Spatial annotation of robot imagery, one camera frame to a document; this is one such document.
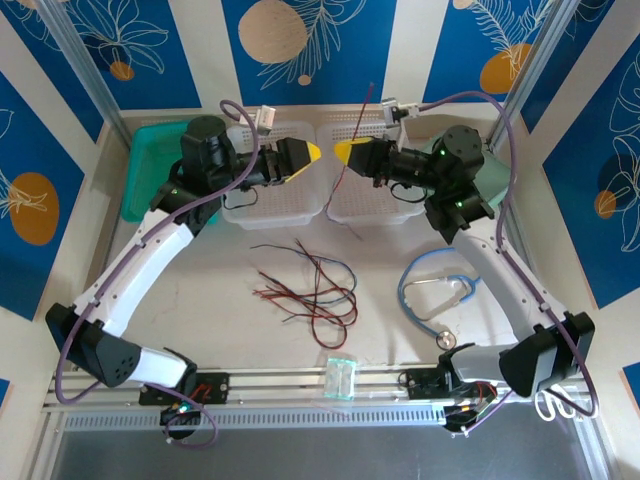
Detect white handled scissors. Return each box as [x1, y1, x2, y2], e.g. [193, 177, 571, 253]
[532, 388, 584, 424]

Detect light green zipper pouch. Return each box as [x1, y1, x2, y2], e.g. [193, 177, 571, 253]
[413, 130, 517, 214]

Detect grey slotted cable duct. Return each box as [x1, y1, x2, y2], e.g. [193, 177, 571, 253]
[62, 405, 449, 432]

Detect aluminium frame post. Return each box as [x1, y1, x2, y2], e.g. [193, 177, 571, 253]
[35, 0, 126, 132]
[491, 0, 576, 149]

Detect aluminium extrusion rail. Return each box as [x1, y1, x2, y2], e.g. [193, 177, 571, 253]
[42, 366, 601, 416]

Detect white perforated plastic basket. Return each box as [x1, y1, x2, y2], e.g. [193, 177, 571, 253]
[315, 119, 426, 227]
[219, 119, 322, 231]

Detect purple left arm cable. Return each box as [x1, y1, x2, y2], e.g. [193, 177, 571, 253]
[53, 99, 261, 449]

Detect blue stethoscope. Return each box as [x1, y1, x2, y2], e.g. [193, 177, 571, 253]
[397, 246, 484, 351]

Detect clear plastic box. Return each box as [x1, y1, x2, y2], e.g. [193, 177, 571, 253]
[310, 347, 360, 417]

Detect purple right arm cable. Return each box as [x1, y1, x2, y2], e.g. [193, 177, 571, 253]
[417, 90, 600, 436]

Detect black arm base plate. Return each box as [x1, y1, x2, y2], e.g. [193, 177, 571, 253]
[404, 368, 496, 401]
[138, 372, 231, 406]

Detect green perforated plastic basket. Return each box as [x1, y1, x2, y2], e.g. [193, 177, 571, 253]
[121, 123, 221, 226]

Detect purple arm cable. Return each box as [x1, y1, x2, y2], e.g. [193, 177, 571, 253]
[53, 99, 261, 449]
[417, 90, 600, 436]

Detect thin dark blue wire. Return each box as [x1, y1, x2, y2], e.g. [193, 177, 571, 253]
[248, 243, 358, 307]

